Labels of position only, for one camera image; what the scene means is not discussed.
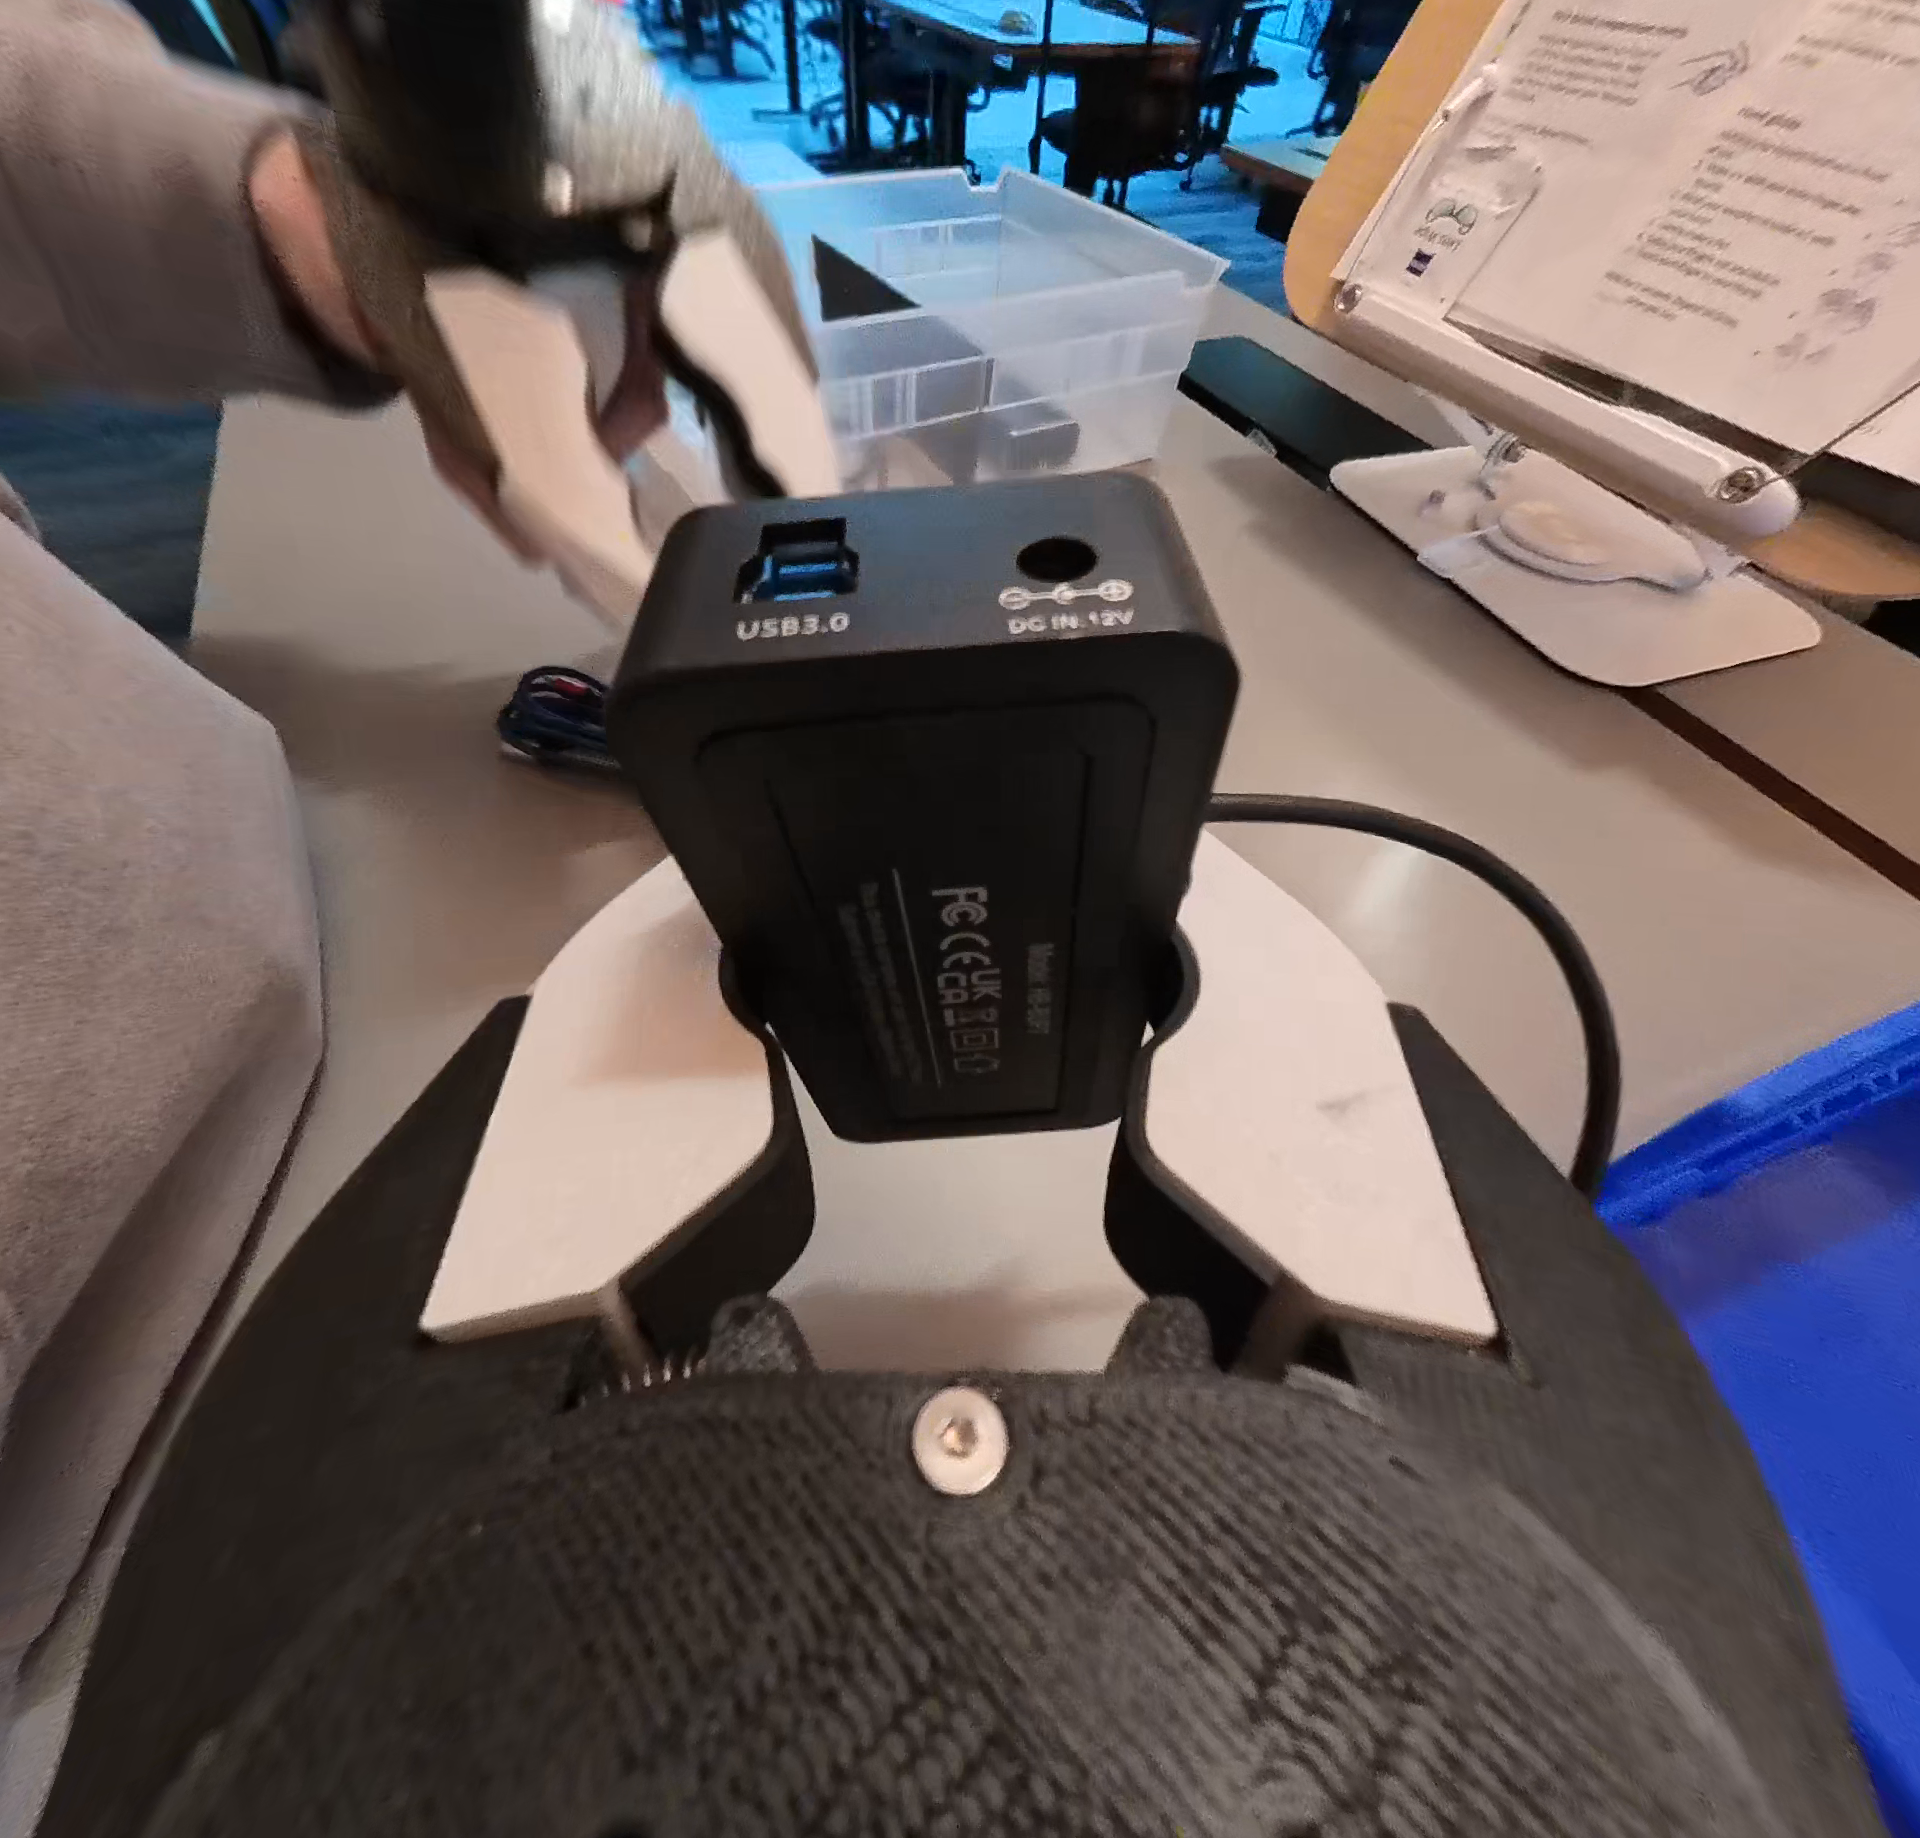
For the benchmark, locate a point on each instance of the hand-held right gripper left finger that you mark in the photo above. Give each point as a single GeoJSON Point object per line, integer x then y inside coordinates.
{"type": "Point", "coordinates": [631, 1119]}

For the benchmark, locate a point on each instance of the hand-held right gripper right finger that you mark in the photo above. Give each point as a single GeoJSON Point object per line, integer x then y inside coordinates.
{"type": "Point", "coordinates": [1320, 1150]}

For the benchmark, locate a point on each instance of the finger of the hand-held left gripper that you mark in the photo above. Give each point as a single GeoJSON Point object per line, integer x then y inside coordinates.
{"type": "Point", "coordinates": [743, 354]}
{"type": "Point", "coordinates": [526, 414]}

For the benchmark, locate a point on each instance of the black usb hub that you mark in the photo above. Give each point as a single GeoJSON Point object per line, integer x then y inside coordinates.
{"type": "Point", "coordinates": [930, 759]}

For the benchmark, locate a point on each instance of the person's left forearm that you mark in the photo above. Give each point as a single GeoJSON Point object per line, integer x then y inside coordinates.
{"type": "Point", "coordinates": [120, 204]}

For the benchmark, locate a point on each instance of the person's left hand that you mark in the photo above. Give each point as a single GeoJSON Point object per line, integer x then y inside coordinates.
{"type": "Point", "coordinates": [323, 265]}

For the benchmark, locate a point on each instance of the clear plastic bin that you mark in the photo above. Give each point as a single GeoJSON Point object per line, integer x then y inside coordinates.
{"type": "Point", "coordinates": [1021, 295]}

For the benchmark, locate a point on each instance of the dark background desk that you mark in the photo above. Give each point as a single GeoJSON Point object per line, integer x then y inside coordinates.
{"type": "Point", "coordinates": [1036, 40]}

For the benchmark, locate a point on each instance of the background office chair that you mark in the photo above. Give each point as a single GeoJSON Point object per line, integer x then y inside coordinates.
{"type": "Point", "coordinates": [1156, 130]}

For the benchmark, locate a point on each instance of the person's grey hoodie torso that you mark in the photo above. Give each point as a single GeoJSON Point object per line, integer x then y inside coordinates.
{"type": "Point", "coordinates": [135, 1044]}

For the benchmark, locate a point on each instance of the blue plastic bin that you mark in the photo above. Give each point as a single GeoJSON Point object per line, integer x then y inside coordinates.
{"type": "Point", "coordinates": [1786, 1343]}

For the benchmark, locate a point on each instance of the black flat pad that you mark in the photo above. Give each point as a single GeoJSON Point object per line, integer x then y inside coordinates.
{"type": "Point", "coordinates": [1290, 406]}

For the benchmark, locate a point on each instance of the white document stand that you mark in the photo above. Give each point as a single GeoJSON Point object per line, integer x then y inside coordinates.
{"type": "Point", "coordinates": [1620, 580]}

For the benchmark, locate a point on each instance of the printed paper sheets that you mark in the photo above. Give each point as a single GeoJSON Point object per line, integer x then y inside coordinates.
{"type": "Point", "coordinates": [1726, 144]}

